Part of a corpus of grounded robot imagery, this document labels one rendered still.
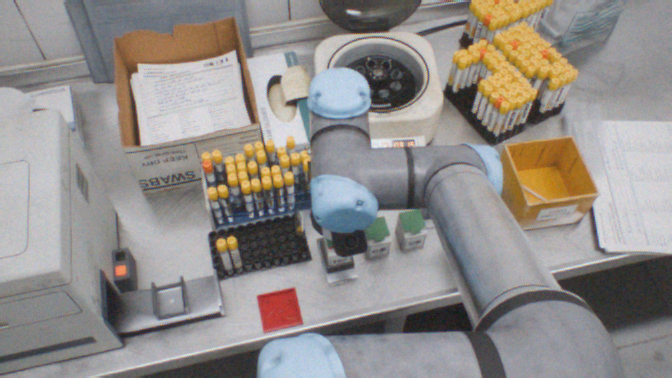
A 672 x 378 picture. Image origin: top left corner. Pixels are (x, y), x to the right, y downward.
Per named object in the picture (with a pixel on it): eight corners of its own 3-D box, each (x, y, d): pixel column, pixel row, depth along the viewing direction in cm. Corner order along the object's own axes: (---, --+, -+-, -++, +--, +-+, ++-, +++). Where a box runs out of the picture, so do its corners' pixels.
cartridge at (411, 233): (402, 253, 113) (405, 235, 108) (394, 231, 116) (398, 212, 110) (423, 248, 114) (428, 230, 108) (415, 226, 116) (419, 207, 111)
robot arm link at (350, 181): (412, 200, 68) (402, 121, 74) (309, 203, 68) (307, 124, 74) (405, 235, 75) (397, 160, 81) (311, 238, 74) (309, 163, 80)
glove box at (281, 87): (269, 171, 123) (265, 141, 115) (249, 82, 136) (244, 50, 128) (330, 159, 125) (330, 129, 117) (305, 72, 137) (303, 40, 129)
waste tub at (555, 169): (513, 234, 116) (527, 205, 107) (491, 174, 123) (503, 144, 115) (582, 223, 117) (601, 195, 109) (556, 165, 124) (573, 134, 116)
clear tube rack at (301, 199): (213, 231, 116) (206, 211, 109) (206, 187, 121) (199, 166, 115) (321, 209, 118) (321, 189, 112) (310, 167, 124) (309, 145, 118)
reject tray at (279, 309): (263, 333, 105) (263, 332, 104) (256, 297, 109) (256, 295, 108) (303, 324, 106) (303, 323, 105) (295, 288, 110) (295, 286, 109)
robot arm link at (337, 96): (307, 114, 72) (306, 61, 77) (309, 169, 82) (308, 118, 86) (375, 113, 73) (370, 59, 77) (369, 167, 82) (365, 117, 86)
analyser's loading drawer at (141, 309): (99, 342, 102) (89, 330, 98) (98, 304, 105) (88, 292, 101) (225, 314, 105) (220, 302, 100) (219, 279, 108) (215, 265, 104)
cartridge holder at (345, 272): (327, 286, 110) (327, 277, 107) (316, 242, 115) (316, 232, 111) (357, 280, 110) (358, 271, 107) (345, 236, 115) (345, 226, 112)
